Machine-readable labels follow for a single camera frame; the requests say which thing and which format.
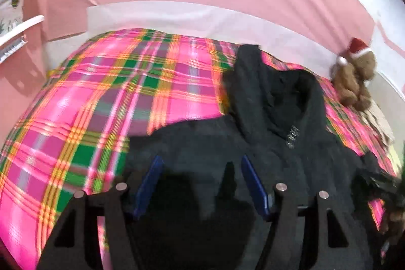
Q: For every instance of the white wall shelf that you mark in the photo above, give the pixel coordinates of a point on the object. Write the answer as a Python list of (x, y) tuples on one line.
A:
[(15, 39)]

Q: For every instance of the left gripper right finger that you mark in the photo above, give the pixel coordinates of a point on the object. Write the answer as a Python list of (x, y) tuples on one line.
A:
[(318, 234)]

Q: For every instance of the black puffer jacket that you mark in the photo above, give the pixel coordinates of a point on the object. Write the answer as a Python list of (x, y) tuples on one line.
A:
[(201, 214)]

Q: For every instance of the beige patterned folded cloth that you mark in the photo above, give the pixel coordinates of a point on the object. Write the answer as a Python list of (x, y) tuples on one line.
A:
[(375, 119)]

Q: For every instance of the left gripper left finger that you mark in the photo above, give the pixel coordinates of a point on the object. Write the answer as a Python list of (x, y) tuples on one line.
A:
[(74, 240)]

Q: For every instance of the pineapple print curtain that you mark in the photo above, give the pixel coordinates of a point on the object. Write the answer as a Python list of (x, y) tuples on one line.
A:
[(11, 15)]

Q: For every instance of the brown teddy bear santa hat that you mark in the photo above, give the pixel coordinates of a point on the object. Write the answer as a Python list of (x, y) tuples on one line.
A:
[(352, 70)]

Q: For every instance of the pink plaid bed sheet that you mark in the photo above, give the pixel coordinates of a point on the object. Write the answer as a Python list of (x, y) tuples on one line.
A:
[(75, 133)]

